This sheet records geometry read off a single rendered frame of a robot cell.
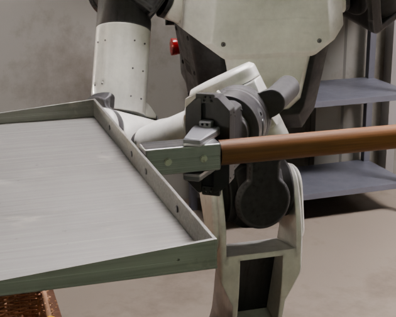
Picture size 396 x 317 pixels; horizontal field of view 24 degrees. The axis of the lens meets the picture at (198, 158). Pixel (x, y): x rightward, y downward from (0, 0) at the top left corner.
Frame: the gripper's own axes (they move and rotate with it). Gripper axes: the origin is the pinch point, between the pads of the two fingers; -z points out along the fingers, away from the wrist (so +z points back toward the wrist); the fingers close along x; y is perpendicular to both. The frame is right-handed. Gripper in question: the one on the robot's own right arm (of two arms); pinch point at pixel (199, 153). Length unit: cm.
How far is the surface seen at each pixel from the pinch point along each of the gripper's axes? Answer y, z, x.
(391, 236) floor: 4, 292, 124
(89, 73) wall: 145, 284, 56
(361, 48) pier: 31, 360, 52
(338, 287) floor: 18, 231, 123
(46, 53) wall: 161, 272, 46
